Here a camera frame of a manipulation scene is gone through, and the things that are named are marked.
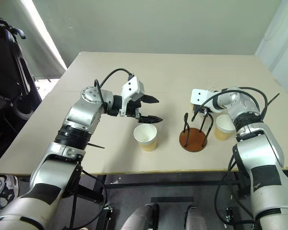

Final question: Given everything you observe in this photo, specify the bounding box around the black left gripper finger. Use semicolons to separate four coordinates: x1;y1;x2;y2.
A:
143;94;161;104
134;108;164;124

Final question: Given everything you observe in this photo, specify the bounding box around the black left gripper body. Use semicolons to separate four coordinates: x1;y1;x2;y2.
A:
125;94;146;118

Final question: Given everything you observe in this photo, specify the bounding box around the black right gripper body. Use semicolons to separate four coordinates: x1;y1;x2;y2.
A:
192;104;212;116

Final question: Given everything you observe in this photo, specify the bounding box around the white and tan paper cup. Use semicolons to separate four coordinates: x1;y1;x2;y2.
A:
133;124;158;152
213;114;237;142

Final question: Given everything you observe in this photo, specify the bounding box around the black zip tie tail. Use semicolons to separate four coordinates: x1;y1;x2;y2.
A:
86;143;106;150
265;93;281;109

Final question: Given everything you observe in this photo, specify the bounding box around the black tape strip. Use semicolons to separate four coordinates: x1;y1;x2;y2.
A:
150;196;195;204

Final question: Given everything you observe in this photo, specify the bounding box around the dark rounded robot leg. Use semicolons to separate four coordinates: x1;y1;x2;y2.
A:
121;203;160;230
185;206;208;230

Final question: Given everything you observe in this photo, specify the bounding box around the black folded chair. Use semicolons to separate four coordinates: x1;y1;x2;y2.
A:
0;16;43;147

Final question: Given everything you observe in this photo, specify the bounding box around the grey white sneaker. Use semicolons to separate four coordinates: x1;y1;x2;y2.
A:
0;174;20;213

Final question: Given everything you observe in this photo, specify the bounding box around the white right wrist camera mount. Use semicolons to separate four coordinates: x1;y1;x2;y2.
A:
190;88;219;106

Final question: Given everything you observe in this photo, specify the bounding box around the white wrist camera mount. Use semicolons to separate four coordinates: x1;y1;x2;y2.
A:
119;76;145;117
190;88;219;106

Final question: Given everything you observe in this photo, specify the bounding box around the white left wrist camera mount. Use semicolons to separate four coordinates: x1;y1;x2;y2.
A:
119;76;145;117

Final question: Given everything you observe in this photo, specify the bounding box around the wire cup holder brown base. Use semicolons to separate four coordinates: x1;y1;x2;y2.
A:
179;112;214;153

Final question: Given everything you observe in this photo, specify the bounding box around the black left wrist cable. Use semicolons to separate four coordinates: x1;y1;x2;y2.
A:
94;69;135;106

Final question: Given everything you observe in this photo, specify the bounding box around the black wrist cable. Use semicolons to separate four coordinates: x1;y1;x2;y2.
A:
191;86;268;122
94;69;135;106

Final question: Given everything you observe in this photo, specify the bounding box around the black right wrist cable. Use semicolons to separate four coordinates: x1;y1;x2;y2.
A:
191;86;268;122

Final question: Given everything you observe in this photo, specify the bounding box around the black left arm body cable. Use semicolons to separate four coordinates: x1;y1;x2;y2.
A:
68;165;108;230

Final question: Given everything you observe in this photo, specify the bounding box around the black arm body cable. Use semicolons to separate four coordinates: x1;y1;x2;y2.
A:
68;165;108;230
215;143;257;227

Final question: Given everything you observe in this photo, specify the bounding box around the black right arm body cable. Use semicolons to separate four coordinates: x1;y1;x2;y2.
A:
215;143;257;227

